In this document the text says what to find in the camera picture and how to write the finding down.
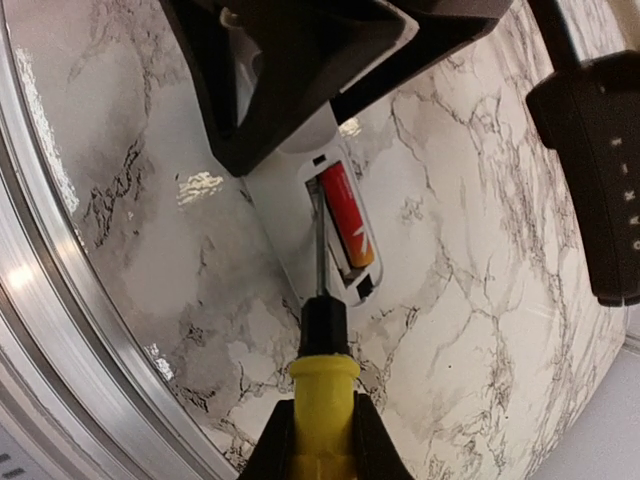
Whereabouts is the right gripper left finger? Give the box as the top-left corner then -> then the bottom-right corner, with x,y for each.
238,400 -> 295,480

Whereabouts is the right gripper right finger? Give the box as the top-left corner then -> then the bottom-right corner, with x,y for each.
352,393 -> 413,480

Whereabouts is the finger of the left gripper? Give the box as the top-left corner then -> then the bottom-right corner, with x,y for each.
161,1 -> 420,177
331,0 -> 512,124

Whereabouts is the yellow handled screwdriver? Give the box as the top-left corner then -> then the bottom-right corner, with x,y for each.
288,179 -> 359,479

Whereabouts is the white remote control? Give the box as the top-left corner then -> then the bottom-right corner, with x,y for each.
219,9 -> 385,309

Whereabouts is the red black battery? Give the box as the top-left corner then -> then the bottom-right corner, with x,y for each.
320,163 -> 375,268

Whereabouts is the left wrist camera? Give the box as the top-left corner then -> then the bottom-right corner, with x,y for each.
526,1 -> 639,307

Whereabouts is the front aluminium rail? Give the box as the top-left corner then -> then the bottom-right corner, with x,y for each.
1,1 -> 236,479

